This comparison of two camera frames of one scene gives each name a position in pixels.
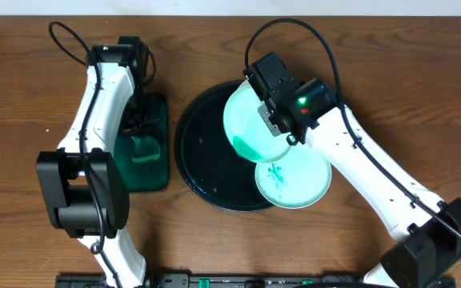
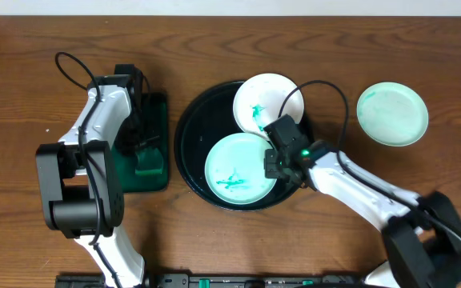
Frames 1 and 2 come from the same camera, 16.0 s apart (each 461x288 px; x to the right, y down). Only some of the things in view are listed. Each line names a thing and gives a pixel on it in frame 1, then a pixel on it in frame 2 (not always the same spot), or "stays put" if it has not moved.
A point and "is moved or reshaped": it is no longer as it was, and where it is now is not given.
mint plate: (246, 128) -> (392, 114)
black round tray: (206, 158) stays put
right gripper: (270, 114) -> (271, 170)
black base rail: (219, 281) stays put
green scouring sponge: (146, 148) is moved or reshaped
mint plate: (298, 180) is moved or reshaped
